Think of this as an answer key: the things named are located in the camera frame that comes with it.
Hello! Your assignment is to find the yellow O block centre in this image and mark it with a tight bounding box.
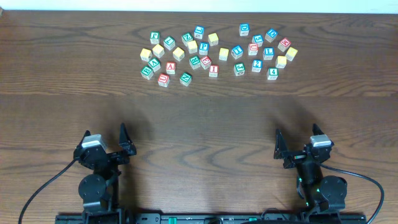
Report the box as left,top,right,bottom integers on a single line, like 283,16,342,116
219,48,229,61

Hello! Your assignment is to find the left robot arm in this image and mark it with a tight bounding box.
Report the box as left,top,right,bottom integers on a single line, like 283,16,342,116
73,123,136,224

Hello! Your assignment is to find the green R block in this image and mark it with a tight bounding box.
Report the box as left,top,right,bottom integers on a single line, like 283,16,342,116
189,55,201,70

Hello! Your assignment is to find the yellow block middle left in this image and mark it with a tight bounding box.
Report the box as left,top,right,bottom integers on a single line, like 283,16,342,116
173,47,185,62

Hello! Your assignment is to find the blue 2 block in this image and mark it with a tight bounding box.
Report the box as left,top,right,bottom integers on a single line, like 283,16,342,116
252,60,262,73

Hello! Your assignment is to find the green N block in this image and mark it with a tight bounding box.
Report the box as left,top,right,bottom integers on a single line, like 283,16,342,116
179,72,192,86

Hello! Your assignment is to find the green Z block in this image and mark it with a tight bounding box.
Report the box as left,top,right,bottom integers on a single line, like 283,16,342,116
182,32,193,46

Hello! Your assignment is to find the green 7 block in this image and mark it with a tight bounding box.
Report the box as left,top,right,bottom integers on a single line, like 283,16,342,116
164,36,176,50

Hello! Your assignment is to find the blue 5 block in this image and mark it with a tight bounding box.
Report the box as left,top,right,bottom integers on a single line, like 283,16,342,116
252,34,264,47

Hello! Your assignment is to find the blue d block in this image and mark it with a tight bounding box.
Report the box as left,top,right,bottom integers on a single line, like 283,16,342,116
264,29,278,43
239,24,250,36

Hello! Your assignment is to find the blue D block right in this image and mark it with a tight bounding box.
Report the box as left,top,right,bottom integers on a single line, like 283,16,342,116
264,29,278,43

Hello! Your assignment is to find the yellow block upper left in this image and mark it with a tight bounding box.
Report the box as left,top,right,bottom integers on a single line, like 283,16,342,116
152,44,165,58

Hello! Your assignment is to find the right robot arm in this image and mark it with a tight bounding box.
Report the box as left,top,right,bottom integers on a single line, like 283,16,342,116
274,124,347,222

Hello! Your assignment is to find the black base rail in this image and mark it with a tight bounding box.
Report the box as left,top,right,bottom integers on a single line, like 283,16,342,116
55,209,367,224

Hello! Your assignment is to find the yellow block far left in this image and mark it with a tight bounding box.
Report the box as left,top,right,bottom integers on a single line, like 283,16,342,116
140,48,152,62

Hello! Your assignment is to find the red E block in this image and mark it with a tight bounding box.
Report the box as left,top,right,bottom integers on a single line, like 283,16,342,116
200,55,212,70

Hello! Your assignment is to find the green j block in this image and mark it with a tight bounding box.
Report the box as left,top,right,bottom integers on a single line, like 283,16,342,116
234,63,246,76
150,31,160,44

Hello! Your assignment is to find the red A block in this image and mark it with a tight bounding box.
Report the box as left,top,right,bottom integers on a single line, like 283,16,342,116
166,62,176,75

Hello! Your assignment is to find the blue P block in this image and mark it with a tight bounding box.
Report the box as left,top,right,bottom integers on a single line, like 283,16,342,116
198,42,210,55

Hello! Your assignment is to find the red U block left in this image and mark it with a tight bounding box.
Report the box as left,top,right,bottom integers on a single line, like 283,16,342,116
158,73,170,87

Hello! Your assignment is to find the yellow G block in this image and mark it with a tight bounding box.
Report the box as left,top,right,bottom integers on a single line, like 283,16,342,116
275,55,287,68

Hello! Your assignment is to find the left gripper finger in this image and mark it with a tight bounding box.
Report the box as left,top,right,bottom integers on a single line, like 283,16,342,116
119,123,134,149
81,130,91,146

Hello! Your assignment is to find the green J block centre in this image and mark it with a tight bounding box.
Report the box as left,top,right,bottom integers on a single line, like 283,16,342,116
234,63,246,76

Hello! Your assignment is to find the green 4 block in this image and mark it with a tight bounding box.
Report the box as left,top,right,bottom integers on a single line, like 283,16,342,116
267,67,279,80

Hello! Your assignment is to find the green V block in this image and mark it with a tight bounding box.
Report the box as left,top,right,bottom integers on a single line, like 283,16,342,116
148,57,161,72

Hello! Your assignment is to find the green J block top left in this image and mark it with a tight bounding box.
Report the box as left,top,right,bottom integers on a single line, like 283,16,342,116
150,31,160,44

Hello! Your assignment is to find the red M block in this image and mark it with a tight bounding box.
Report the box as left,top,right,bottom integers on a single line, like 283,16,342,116
277,37,291,52

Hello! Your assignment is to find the red I block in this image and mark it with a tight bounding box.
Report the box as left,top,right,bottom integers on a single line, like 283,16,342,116
209,65,219,78

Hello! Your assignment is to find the blue T block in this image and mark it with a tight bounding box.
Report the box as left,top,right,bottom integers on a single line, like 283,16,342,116
231,45,244,60

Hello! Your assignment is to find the red u block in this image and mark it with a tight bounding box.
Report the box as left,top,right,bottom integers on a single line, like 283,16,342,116
248,43,259,56
158,73,170,87

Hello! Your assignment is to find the blue D block top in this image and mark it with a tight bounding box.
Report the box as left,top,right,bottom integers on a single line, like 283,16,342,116
239,24,250,36

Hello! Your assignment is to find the blue L block right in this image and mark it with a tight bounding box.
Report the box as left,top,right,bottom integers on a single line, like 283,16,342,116
262,47,274,60

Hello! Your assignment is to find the yellow K block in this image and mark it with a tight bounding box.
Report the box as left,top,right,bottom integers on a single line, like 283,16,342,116
285,47,298,61

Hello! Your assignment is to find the yellow S block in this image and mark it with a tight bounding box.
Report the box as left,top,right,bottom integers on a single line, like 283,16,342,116
187,40,198,54

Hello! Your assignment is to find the red U block right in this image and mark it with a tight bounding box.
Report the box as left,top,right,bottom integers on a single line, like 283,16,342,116
248,43,259,56

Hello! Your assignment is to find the green B block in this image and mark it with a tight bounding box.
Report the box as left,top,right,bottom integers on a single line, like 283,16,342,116
141,65,154,80

